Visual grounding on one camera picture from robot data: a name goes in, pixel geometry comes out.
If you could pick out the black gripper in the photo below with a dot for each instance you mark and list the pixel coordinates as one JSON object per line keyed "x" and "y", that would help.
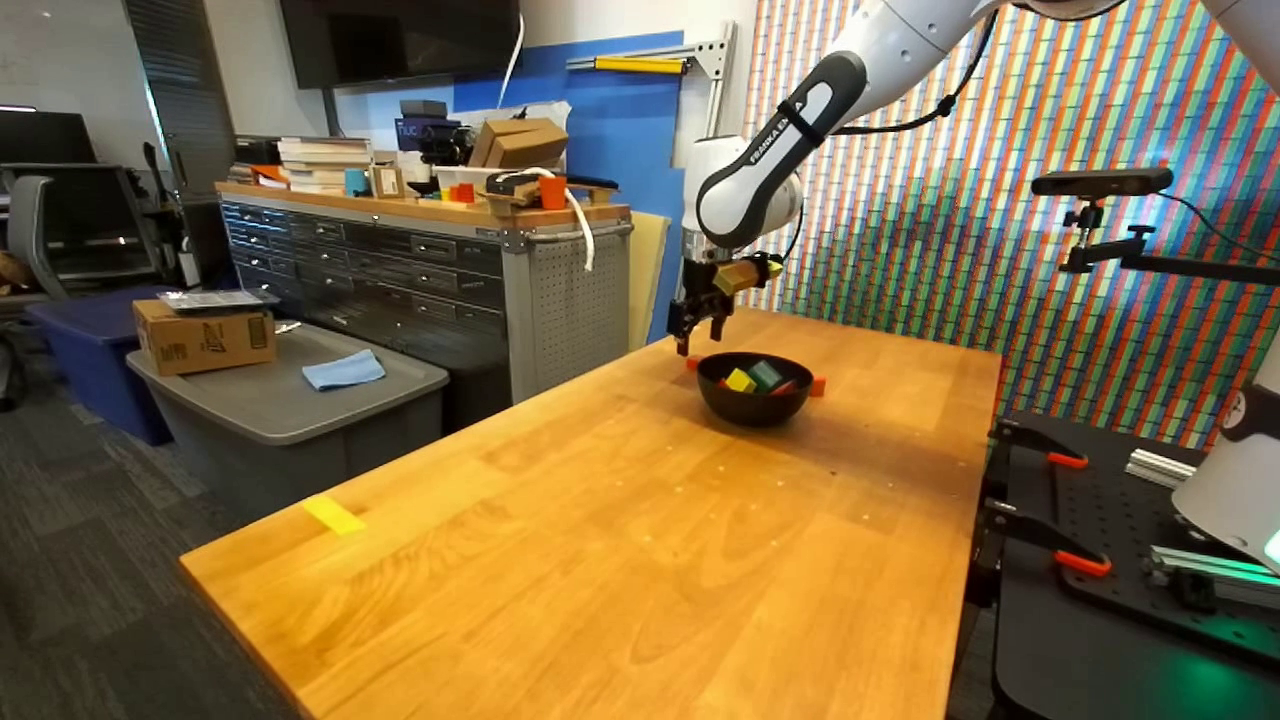
{"x": 704, "y": 282}

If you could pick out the small red toy block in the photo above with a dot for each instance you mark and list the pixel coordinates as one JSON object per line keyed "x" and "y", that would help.
{"x": 688, "y": 360}

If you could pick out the small yellow toy block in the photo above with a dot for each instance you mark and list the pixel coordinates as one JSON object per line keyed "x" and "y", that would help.
{"x": 740, "y": 381}

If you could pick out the red hexagonal toy block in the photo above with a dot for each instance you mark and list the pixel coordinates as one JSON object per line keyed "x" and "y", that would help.
{"x": 817, "y": 384}

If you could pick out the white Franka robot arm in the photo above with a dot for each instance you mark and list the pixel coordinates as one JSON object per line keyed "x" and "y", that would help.
{"x": 722, "y": 167}

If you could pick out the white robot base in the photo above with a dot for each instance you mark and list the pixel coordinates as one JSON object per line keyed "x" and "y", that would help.
{"x": 1241, "y": 492}

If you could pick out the black bowl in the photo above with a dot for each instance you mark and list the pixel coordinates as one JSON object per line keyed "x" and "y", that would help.
{"x": 787, "y": 406}

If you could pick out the small orange item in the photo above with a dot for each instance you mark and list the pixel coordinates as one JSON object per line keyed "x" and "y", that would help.
{"x": 555, "y": 192}

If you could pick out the blue board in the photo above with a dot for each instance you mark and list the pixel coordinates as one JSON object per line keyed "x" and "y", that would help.
{"x": 604, "y": 106}

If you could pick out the colourful patterned backdrop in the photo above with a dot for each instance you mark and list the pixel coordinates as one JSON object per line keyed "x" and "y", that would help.
{"x": 934, "y": 267}

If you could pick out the open cardboard box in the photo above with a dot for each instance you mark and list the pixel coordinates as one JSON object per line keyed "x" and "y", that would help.
{"x": 523, "y": 146}

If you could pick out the yellow level tool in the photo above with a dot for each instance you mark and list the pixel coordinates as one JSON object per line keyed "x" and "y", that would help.
{"x": 632, "y": 65}

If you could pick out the grey drawer cabinet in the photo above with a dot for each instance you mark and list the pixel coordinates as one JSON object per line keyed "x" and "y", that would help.
{"x": 403, "y": 267}

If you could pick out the dark blue equipment pile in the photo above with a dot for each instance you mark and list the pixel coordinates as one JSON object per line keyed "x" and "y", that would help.
{"x": 429, "y": 133}

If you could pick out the blue cloth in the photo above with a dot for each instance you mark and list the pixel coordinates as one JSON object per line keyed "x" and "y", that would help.
{"x": 344, "y": 369}

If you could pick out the stack of books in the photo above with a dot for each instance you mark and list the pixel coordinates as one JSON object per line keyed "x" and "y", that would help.
{"x": 321, "y": 161}

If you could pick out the yellow tape strip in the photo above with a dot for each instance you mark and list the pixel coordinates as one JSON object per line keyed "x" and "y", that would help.
{"x": 333, "y": 513}

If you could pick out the grey plastic tote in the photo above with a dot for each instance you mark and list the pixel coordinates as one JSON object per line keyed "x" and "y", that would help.
{"x": 282, "y": 422}

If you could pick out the silver aluminium bar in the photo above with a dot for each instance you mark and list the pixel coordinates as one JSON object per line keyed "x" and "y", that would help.
{"x": 1160, "y": 467}

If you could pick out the flat grey tray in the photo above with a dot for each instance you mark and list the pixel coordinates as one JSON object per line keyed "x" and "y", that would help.
{"x": 214, "y": 300}

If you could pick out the printed cardboard box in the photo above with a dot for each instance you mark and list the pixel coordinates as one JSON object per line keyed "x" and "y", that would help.
{"x": 205, "y": 341}

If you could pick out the blue storage bin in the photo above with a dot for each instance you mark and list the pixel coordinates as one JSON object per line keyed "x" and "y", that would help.
{"x": 93, "y": 353}

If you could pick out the dark desk monitor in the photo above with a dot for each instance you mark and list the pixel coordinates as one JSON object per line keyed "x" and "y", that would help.
{"x": 47, "y": 137}

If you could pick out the gold wrist camera bar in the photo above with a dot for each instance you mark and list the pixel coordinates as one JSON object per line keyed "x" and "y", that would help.
{"x": 740, "y": 279}

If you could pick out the white metal rail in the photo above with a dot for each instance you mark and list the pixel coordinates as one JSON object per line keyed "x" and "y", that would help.
{"x": 704, "y": 92}

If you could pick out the black wall monitor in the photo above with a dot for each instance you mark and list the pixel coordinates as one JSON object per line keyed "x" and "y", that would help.
{"x": 403, "y": 43}

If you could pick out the black exterior camera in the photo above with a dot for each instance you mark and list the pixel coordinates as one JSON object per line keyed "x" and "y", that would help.
{"x": 1106, "y": 183}

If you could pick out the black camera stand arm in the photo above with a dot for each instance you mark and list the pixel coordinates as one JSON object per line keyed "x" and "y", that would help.
{"x": 1200, "y": 269}

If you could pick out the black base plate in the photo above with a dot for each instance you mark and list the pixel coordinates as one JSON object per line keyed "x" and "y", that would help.
{"x": 1094, "y": 654}

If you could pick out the green lit metal rail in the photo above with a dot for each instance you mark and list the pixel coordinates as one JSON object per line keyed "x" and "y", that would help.
{"x": 1214, "y": 566}

